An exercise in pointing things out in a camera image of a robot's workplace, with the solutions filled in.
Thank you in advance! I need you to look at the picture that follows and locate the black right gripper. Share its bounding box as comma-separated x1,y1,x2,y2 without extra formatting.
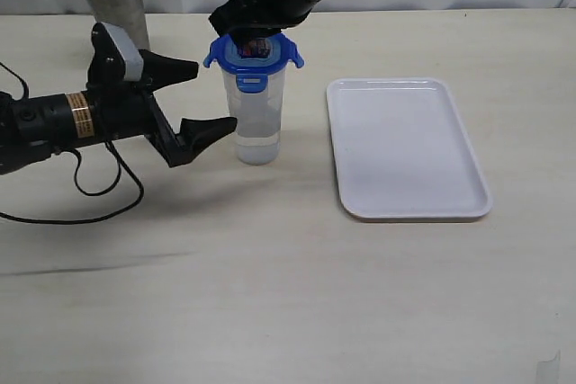
209,0,311,47

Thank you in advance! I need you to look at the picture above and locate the black cable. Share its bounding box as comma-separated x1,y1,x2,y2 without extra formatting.
0,59,145,226

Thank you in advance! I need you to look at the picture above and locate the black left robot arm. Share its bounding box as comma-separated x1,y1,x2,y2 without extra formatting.
1,49,238,174

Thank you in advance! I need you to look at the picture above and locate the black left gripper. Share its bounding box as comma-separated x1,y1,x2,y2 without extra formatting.
89,49,238,167

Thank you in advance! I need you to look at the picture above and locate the blue plastic lid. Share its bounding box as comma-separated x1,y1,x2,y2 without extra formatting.
202,32,305,82

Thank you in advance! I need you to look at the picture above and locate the clear plastic container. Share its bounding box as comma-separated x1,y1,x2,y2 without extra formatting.
222,69,285,165

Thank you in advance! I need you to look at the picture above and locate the white rectangular tray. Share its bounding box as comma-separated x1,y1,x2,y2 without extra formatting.
326,77,493,221

